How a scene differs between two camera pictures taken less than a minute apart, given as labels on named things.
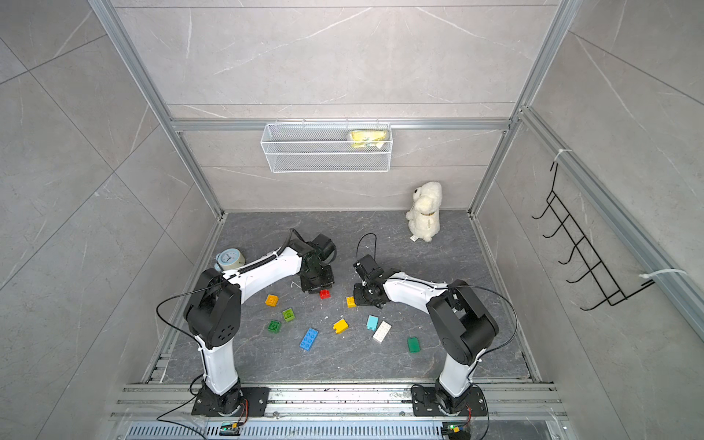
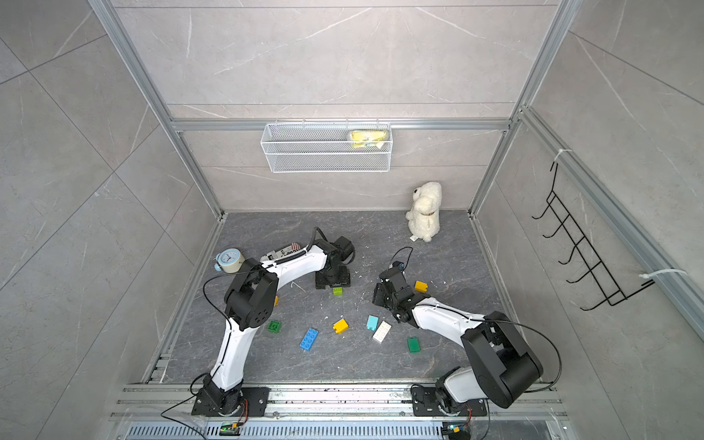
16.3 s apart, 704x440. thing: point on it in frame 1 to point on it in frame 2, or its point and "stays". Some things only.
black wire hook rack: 590,258 stays
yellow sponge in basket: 368,138 stays
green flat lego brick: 413,345 stays
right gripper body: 363,295 to 382,299
